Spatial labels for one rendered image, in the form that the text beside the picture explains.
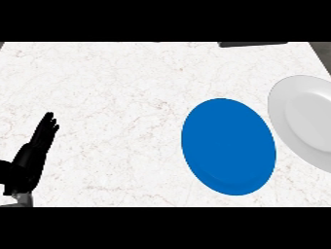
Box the dark grey flat object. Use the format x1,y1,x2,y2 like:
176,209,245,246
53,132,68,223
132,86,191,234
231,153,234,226
217,41,290,49

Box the white plate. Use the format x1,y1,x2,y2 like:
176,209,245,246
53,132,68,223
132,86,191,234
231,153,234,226
266,74,331,177

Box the blue plate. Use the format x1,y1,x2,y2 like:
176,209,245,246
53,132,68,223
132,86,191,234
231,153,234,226
180,97,278,196

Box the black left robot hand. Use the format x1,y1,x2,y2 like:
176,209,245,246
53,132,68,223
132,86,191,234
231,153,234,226
0,111,61,196

